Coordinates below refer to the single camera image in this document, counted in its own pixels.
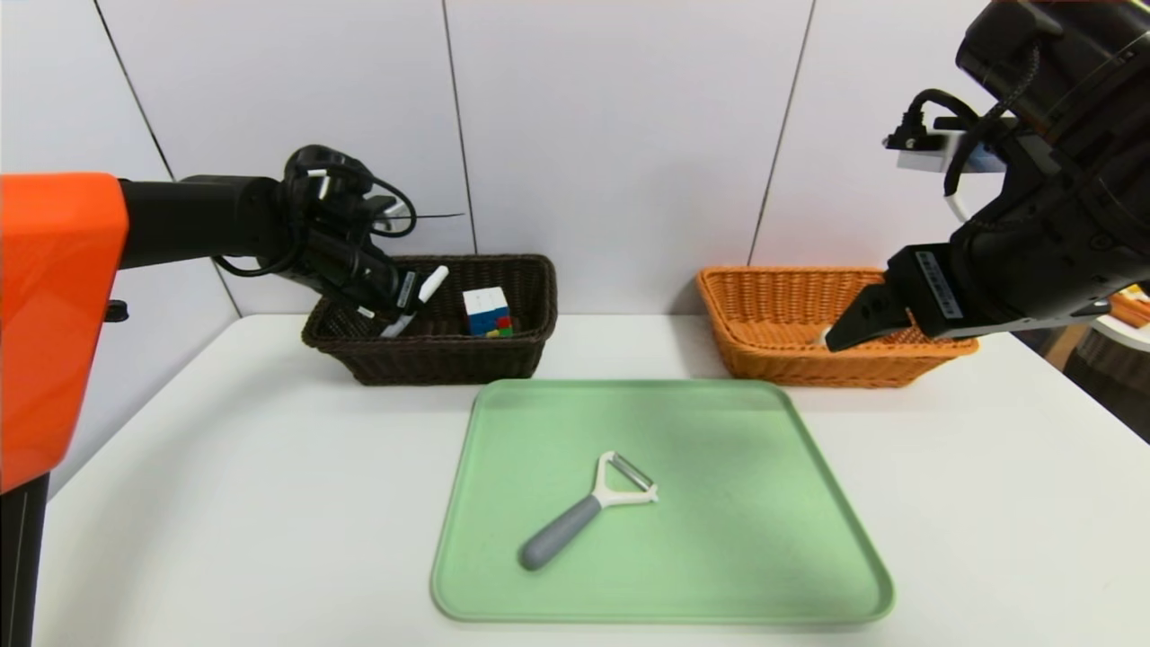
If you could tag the dark brown wicker basket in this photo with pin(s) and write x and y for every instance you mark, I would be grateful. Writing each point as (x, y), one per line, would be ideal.
(431, 359)

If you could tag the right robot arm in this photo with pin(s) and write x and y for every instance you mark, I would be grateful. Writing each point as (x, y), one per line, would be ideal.
(1060, 225)

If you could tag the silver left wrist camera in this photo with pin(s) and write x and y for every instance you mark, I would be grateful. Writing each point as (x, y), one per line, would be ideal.
(392, 212)

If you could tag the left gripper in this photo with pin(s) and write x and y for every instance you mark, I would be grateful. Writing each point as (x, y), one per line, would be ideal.
(402, 289)

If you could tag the white side table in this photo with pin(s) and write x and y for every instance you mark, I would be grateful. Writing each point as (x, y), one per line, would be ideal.
(1132, 337)

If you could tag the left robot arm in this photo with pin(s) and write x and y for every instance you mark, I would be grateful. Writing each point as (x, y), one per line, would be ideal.
(54, 314)

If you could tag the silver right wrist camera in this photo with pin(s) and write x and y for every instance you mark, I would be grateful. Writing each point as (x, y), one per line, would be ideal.
(925, 162)

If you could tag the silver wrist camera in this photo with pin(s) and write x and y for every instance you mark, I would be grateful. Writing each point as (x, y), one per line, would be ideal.
(392, 212)
(925, 162)

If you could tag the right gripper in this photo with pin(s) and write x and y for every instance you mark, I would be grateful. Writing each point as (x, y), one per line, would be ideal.
(934, 286)

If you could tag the colourful puzzle cube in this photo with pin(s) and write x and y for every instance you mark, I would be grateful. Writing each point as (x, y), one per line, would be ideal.
(485, 314)

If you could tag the white marker pen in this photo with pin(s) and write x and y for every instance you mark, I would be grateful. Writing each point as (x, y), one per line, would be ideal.
(431, 283)

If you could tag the orange wicker basket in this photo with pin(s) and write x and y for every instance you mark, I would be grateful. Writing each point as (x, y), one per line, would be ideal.
(773, 359)

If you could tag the toy hot dog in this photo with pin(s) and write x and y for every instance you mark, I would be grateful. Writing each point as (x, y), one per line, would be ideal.
(1134, 310)

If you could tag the light green plastic tray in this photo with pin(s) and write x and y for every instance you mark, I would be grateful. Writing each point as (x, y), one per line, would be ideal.
(719, 584)

